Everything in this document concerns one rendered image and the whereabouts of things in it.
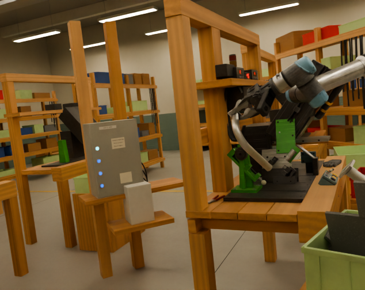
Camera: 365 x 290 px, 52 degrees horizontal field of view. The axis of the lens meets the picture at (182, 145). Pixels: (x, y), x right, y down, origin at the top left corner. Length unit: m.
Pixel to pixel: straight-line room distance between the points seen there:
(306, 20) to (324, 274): 10.47
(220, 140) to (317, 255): 1.17
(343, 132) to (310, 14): 6.49
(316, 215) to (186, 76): 0.88
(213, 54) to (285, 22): 9.34
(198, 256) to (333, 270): 0.95
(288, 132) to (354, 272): 1.32
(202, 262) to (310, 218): 0.60
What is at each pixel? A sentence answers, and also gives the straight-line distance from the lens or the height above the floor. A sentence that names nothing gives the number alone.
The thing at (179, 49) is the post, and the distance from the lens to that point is 1.86.
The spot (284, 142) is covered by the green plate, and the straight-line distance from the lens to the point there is 2.35.
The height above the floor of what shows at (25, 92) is 2.17.
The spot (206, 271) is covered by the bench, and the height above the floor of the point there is 0.56.
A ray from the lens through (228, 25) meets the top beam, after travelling 2.53.
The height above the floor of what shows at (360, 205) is 1.08.
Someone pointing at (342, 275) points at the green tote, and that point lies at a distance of 1.20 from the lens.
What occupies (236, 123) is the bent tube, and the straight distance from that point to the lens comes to 1.50.
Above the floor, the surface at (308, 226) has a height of 0.83.
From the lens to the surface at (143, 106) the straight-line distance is 8.50.
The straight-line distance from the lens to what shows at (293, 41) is 6.17.
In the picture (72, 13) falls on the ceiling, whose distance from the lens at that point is 12.07.
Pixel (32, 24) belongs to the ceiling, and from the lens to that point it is 13.08.
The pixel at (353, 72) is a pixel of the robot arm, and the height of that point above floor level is 1.48.
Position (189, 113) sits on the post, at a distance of 1.84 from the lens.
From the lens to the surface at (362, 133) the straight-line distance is 5.07.
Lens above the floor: 1.41
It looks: 6 degrees down
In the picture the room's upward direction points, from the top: 6 degrees counter-clockwise
